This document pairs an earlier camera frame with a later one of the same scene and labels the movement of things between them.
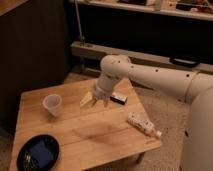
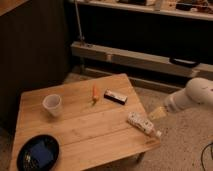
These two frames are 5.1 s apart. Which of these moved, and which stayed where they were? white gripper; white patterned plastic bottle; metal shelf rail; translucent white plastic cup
Moved: white gripper
Stayed: white patterned plastic bottle; translucent white plastic cup; metal shelf rail
